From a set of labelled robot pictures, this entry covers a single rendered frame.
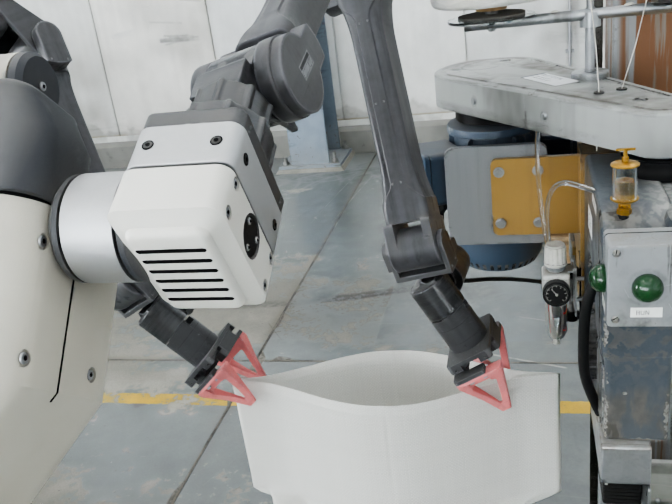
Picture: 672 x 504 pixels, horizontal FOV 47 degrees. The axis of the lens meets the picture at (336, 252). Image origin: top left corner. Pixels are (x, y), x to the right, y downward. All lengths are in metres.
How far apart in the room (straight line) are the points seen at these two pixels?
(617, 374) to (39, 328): 0.60
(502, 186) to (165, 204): 0.75
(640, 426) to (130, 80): 6.15
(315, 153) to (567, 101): 4.94
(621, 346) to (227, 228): 0.50
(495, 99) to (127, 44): 5.76
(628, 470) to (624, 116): 0.41
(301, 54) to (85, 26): 6.20
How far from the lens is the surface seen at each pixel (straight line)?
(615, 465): 0.97
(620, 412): 0.94
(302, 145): 5.91
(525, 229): 1.24
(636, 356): 0.90
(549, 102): 1.04
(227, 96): 0.66
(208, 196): 0.54
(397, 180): 1.00
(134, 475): 2.86
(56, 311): 0.64
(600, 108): 0.98
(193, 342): 1.14
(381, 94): 1.01
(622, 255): 0.80
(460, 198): 1.23
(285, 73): 0.69
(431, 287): 1.01
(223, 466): 2.78
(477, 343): 1.05
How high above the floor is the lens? 1.64
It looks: 22 degrees down
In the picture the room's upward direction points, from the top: 7 degrees counter-clockwise
